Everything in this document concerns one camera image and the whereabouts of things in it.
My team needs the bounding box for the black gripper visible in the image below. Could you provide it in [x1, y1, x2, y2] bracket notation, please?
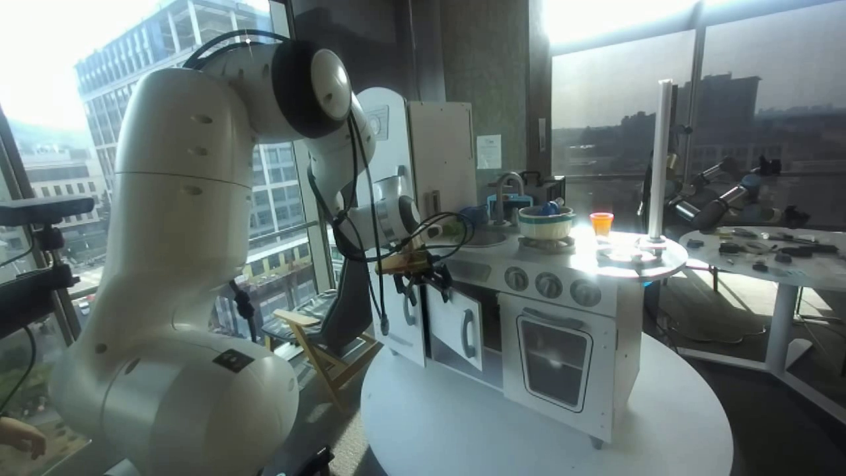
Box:
[377, 240, 458, 305]

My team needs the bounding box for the white cabinet door black handle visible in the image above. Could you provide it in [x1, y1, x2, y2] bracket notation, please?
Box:
[426, 284, 485, 374]

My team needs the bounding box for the white door with ice dispenser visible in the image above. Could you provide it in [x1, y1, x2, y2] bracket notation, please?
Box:
[354, 84, 415, 224]

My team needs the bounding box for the white oven door with window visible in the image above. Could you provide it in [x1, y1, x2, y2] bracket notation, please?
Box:
[496, 294, 617, 441]

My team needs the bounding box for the blue round toy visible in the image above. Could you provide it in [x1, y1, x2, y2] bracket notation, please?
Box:
[454, 203, 488, 230]

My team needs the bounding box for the grey round oven knob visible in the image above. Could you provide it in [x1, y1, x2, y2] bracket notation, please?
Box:
[567, 279, 604, 309]
[534, 271, 565, 302]
[501, 265, 532, 296]

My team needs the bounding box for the white toy cooking pot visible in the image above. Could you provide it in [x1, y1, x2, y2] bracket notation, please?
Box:
[514, 202, 578, 243]

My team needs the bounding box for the grey toy faucet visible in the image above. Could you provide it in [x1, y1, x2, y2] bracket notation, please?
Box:
[488, 169, 534, 224]

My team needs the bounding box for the white toy kitchen body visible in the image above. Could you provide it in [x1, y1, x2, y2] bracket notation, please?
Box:
[352, 84, 648, 449]

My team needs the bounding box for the white paper note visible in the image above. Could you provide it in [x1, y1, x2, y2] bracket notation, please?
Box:
[472, 133, 504, 175]

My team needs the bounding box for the orange toy cup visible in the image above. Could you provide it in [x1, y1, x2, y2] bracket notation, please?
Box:
[586, 210, 615, 239]

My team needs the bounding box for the white upright pole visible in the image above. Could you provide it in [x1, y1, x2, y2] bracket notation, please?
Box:
[648, 78, 680, 243]

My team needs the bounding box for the white side table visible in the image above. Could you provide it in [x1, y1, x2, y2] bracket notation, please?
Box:
[676, 222, 846, 420]

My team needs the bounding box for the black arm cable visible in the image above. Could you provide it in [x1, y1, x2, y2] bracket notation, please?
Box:
[179, 27, 395, 343]

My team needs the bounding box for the black camera stand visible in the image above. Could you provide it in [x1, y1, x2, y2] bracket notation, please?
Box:
[0, 195, 99, 343]

